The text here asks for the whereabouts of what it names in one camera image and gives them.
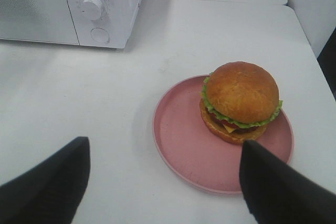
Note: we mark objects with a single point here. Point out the round white door button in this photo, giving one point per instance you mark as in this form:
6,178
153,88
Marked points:
100,35

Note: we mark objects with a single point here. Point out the pink round plate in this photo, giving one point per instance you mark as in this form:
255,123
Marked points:
187,146

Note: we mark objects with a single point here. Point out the burger with lettuce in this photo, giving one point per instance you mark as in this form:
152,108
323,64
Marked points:
238,101

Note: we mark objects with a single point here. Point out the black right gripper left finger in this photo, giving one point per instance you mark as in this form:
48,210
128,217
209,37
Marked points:
51,191

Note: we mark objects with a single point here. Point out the white microwave door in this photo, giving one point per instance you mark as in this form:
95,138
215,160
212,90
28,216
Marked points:
37,20

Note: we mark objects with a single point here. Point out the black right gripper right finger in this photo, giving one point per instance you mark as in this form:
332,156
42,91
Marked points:
276,193

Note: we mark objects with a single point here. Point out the white microwave knob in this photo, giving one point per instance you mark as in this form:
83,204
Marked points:
92,9

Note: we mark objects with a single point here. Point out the white microwave oven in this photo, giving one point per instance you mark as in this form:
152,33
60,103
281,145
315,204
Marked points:
117,19

